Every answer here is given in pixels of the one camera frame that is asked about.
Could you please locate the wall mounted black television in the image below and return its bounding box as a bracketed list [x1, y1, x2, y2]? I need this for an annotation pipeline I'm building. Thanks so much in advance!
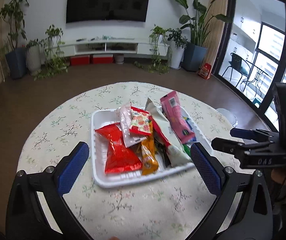
[66, 0, 149, 23]

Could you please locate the pink snack packet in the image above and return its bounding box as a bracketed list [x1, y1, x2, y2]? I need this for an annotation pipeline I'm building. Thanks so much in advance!
[160, 91, 196, 144]

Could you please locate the white long snack pouch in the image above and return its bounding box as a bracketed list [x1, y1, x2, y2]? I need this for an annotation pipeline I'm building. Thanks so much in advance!
[145, 98, 192, 167]

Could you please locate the white planter plant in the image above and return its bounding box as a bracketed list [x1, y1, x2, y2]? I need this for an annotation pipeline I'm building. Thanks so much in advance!
[26, 24, 68, 80]
[133, 24, 189, 75]

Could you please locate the black snack bag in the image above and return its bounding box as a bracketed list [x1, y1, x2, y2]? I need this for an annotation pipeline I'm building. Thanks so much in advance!
[154, 135, 171, 167]

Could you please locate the orange cartoon snack bag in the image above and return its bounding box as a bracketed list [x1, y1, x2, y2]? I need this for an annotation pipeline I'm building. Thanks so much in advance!
[141, 122, 159, 176]

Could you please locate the dark blue planter plant left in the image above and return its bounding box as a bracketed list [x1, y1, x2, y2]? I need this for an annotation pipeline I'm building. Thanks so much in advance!
[0, 0, 29, 80]

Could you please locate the white planter plant right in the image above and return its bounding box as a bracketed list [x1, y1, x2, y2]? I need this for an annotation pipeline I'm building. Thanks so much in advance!
[133, 24, 189, 75]

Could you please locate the white plastic tray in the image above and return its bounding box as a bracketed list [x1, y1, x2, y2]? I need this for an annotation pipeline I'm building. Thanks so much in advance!
[90, 106, 214, 190]

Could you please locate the small white pot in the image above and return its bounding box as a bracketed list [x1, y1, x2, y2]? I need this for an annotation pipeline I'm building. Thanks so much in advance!
[114, 54, 125, 64]

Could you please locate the floral round tablecloth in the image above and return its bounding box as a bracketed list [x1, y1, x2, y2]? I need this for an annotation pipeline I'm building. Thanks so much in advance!
[18, 82, 240, 239]

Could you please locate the green black snack packet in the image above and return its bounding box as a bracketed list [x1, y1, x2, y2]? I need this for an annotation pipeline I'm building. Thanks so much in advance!
[183, 144, 191, 156]

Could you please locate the red storage box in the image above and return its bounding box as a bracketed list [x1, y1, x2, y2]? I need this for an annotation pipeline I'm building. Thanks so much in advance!
[91, 54, 114, 64]
[70, 55, 90, 66]

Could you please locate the red snack bag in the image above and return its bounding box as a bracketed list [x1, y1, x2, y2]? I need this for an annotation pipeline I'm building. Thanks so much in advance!
[95, 123, 142, 174]

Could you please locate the white TV console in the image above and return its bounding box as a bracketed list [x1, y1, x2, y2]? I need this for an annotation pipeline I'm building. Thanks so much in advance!
[59, 38, 169, 58]

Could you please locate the red gift bag on floor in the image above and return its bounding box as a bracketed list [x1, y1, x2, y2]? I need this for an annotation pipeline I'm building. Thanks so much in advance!
[198, 63, 212, 80]

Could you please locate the red storage box right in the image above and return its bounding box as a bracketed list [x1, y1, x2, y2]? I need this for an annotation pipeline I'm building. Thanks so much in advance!
[91, 54, 114, 64]

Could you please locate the white planter plant left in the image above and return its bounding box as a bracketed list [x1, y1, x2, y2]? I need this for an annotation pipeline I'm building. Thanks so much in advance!
[26, 24, 68, 80]

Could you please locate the black balcony chair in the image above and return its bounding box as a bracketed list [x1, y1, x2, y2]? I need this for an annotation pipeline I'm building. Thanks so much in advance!
[221, 52, 271, 98]

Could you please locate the dark blue planter plant right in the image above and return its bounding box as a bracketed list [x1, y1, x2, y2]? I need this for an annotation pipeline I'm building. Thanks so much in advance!
[174, 0, 231, 73]

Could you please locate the dark blue snack bag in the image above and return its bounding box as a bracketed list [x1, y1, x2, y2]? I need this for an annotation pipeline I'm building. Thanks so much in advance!
[184, 117, 197, 142]

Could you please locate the pale pink snack pouch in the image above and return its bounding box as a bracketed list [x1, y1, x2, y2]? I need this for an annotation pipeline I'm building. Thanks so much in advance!
[119, 102, 147, 148]

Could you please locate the strawberry print snack bag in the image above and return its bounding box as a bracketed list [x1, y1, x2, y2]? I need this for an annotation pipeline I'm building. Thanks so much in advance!
[129, 106, 151, 136]

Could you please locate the white trash bin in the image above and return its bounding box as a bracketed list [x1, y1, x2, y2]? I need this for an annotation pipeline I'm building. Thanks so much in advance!
[216, 108, 238, 128]

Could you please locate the dark blue planter plant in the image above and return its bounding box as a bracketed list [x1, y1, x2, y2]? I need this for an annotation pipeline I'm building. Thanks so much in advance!
[0, 0, 29, 80]
[174, 0, 231, 73]

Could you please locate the red storage box left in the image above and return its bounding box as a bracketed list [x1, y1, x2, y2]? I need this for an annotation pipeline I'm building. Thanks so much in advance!
[70, 55, 90, 66]

